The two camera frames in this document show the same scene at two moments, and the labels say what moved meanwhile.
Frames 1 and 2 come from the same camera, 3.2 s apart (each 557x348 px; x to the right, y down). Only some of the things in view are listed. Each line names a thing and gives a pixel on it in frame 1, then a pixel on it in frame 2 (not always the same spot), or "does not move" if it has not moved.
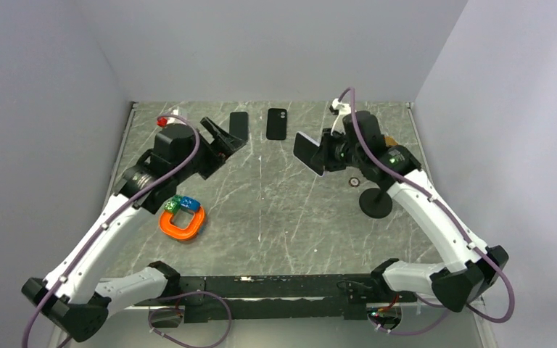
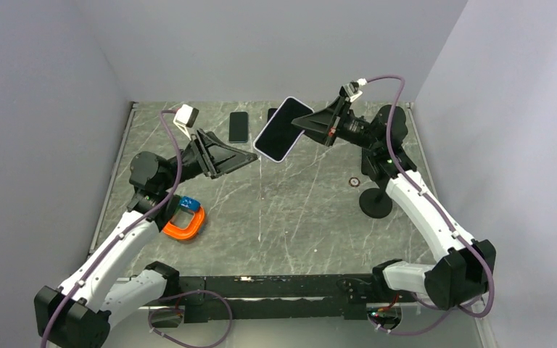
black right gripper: x=328 y=141 to x=318 y=125
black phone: x=238 y=125 does not move
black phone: x=304 y=148 to x=279 y=135
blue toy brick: x=190 y=203 does not move
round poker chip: x=354 y=182 does not move
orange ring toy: x=182 y=233 does not move
